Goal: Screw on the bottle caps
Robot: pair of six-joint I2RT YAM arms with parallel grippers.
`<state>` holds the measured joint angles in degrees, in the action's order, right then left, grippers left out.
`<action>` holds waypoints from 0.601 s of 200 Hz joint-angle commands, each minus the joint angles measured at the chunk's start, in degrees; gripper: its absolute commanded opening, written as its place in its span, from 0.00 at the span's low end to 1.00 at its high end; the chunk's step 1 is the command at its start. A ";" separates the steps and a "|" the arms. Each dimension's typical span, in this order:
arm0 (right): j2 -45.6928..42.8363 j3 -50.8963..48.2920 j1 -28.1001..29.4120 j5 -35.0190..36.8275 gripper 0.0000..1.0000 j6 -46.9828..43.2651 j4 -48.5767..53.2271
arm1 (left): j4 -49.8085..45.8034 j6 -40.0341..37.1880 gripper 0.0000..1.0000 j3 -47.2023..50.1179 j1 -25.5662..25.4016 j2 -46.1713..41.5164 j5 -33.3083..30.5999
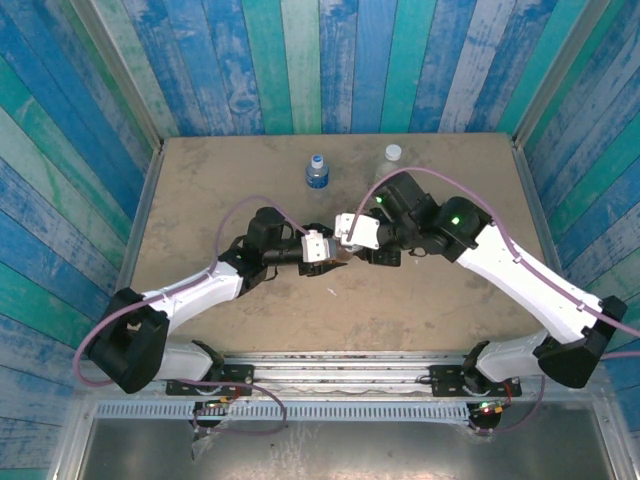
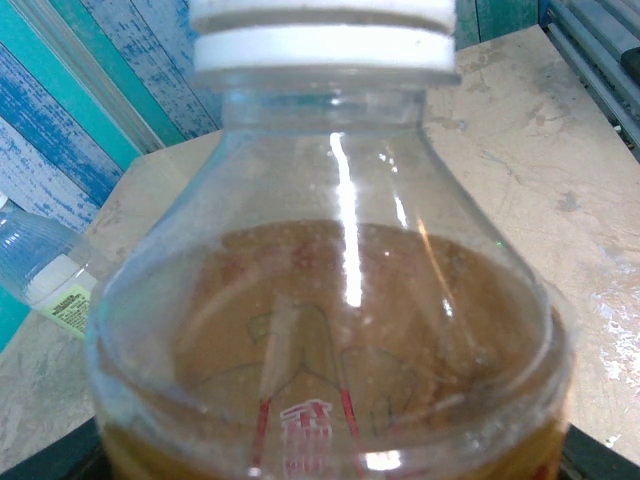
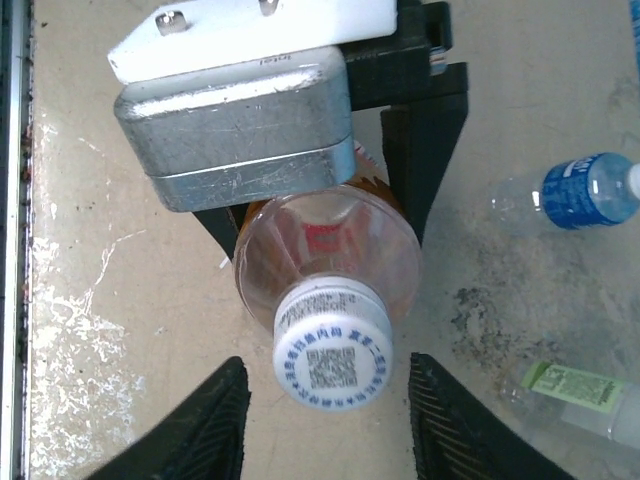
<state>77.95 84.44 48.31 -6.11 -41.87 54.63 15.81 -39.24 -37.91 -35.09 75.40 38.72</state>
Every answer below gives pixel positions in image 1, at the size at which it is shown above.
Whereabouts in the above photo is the orange juice bottle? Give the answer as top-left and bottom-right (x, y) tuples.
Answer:
(330, 238), (362, 266)

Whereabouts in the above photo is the blue label water bottle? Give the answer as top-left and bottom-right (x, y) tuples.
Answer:
(305, 154), (331, 201)

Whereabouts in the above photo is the green label clear bottle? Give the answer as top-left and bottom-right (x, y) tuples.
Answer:
(373, 144), (404, 184)

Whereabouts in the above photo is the small electronics board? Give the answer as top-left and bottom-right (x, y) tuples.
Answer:
(467, 397), (512, 435)
(191, 397), (237, 436)

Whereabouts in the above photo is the steel sheet panel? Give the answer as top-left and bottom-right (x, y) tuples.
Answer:
(74, 418), (619, 480)

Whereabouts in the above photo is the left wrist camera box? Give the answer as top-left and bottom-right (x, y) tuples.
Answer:
(300, 228), (338, 264)

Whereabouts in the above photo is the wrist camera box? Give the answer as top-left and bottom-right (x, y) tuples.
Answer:
(333, 212), (383, 250)
(300, 228), (338, 264)

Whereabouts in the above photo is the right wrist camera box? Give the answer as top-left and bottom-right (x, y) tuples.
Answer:
(333, 212), (383, 250)

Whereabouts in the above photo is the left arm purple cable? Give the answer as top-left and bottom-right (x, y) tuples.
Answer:
(72, 194), (290, 435)

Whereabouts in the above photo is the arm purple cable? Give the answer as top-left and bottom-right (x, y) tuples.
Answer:
(72, 194), (290, 435)
(347, 166), (640, 436)

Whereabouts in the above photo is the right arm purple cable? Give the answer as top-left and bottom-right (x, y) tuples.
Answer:
(347, 166), (640, 436)

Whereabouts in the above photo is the aluminium mounting rail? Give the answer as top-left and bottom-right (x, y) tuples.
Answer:
(74, 351), (611, 401)

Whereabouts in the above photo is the aluminium table side rail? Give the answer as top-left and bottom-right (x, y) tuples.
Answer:
(93, 144), (167, 360)
(510, 138), (566, 274)

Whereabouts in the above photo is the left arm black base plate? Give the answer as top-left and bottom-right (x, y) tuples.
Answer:
(165, 364), (255, 398)

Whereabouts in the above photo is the slotted grey cable duct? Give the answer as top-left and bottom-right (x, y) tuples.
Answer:
(94, 402), (474, 422)

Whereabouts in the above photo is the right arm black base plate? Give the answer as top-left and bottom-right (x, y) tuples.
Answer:
(430, 364), (522, 399)

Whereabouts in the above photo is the aluminium corner post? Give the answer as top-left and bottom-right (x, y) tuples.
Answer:
(69, 0), (165, 151)
(512, 0), (615, 147)

